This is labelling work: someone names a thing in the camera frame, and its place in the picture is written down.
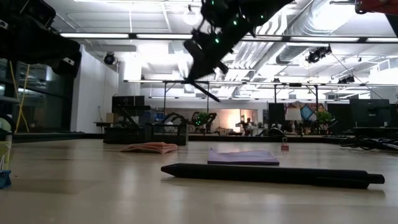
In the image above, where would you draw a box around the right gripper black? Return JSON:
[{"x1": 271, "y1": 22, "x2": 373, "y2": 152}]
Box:
[{"x1": 183, "y1": 30, "x2": 233, "y2": 81}]

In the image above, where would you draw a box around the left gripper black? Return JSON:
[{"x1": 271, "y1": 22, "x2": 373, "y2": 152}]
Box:
[{"x1": 34, "y1": 29, "x2": 83, "y2": 78}]

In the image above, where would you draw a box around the white paper note stack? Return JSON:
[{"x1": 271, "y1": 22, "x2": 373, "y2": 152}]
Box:
[{"x1": 120, "y1": 141, "x2": 179, "y2": 154}]

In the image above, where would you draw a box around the purple sticky note pad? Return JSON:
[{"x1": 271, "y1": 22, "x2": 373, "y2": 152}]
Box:
[{"x1": 207, "y1": 147, "x2": 280, "y2": 166}]

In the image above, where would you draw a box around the blue binder clip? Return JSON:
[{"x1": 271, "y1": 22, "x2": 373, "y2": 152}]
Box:
[{"x1": 0, "y1": 169, "x2": 12, "y2": 190}]

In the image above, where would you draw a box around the black mesh desk organizer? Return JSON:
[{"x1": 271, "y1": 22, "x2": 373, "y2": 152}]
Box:
[{"x1": 103, "y1": 105, "x2": 189, "y2": 146}]

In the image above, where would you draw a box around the long ceiling light strip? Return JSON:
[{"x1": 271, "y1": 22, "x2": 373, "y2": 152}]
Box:
[
  {"x1": 136, "y1": 33, "x2": 192, "y2": 40},
  {"x1": 366, "y1": 37, "x2": 398, "y2": 43},
  {"x1": 242, "y1": 35, "x2": 282, "y2": 41},
  {"x1": 289, "y1": 36, "x2": 361, "y2": 42},
  {"x1": 60, "y1": 33, "x2": 130, "y2": 39}
]

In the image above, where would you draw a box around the green potted plant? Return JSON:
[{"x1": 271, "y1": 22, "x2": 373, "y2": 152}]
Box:
[
  {"x1": 315, "y1": 110, "x2": 335, "y2": 134},
  {"x1": 195, "y1": 111, "x2": 211, "y2": 133}
]

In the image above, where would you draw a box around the round white ceiling lamp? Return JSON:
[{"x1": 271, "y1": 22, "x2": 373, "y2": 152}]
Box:
[{"x1": 182, "y1": 5, "x2": 200, "y2": 26}]

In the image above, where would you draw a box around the person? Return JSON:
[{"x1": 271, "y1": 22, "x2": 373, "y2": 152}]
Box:
[{"x1": 244, "y1": 117, "x2": 254, "y2": 136}]

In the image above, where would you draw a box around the black overhead beam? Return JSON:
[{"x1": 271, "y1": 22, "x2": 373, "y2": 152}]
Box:
[{"x1": 58, "y1": 32, "x2": 398, "y2": 44}]

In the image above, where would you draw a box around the white shade table lamp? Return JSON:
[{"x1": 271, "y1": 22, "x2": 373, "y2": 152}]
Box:
[{"x1": 285, "y1": 107, "x2": 303, "y2": 136}]

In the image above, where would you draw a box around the large black monitor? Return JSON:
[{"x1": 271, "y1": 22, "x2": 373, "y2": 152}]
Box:
[{"x1": 349, "y1": 98, "x2": 391, "y2": 128}]

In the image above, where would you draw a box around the distant black rig frame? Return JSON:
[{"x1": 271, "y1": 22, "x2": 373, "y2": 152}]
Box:
[{"x1": 124, "y1": 79, "x2": 321, "y2": 131}]

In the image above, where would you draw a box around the yellow hanging cable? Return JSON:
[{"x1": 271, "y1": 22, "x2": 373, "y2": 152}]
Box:
[{"x1": 9, "y1": 62, "x2": 31, "y2": 134}]

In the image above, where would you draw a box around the black aluminium table frame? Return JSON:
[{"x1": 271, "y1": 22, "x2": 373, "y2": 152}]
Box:
[{"x1": 12, "y1": 132, "x2": 355, "y2": 144}]

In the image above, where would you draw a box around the colourful wall artwork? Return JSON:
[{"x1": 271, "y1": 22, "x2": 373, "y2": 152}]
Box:
[{"x1": 284, "y1": 101, "x2": 327, "y2": 125}]

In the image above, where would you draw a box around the silver ventilation duct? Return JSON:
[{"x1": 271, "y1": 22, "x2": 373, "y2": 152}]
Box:
[{"x1": 276, "y1": 0, "x2": 355, "y2": 63}]

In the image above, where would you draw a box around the black coiled cable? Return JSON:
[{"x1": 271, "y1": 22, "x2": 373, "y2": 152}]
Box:
[{"x1": 338, "y1": 136, "x2": 398, "y2": 152}]

